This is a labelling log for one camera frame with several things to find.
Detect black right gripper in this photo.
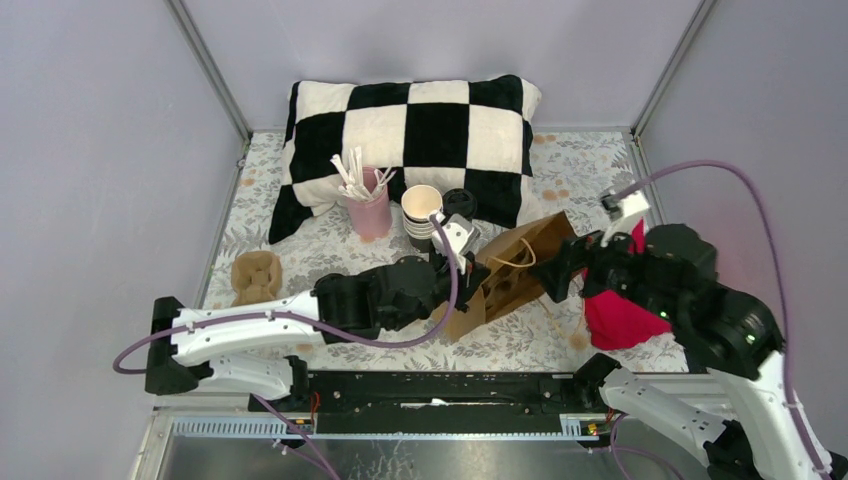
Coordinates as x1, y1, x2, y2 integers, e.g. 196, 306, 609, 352
525, 212, 680, 320

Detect brown paper bag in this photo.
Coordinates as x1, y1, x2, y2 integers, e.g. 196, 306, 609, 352
443, 211, 576, 343

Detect brown cardboard cup carrier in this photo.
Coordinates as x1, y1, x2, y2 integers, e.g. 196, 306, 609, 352
481, 270, 522, 316

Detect black cup lid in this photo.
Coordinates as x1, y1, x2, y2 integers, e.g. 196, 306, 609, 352
442, 188, 478, 221

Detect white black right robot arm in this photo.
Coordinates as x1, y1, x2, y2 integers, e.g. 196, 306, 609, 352
530, 224, 847, 479

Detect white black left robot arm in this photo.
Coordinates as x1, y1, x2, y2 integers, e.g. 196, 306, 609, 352
144, 253, 490, 411

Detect red cloth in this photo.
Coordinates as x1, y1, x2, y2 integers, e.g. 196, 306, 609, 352
582, 218, 672, 351

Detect stack of paper cups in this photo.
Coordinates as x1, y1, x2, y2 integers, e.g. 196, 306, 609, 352
400, 185, 443, 253

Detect floral table mat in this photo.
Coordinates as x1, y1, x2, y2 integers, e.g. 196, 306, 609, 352
198, 131, 690, 374

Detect pink cup holder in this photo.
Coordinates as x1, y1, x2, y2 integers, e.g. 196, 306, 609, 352
344, 166, 392, 240

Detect white wrapped straws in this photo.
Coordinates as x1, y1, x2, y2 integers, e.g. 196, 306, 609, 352
330, 146, 396, 202

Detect black white checkered pillow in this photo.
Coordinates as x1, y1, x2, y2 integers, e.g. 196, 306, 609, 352
267, 74, 544, 244

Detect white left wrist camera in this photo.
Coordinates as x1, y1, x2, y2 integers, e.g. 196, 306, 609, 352
429, 210, 480, 274

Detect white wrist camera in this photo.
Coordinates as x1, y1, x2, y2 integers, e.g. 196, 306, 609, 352
429, 210, 480, 274
600, 191, 650, 247

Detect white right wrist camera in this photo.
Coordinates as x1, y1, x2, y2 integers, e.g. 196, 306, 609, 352
600, 191, 650, 247

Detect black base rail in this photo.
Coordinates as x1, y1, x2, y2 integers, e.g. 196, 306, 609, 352
248, 370, 618, 437

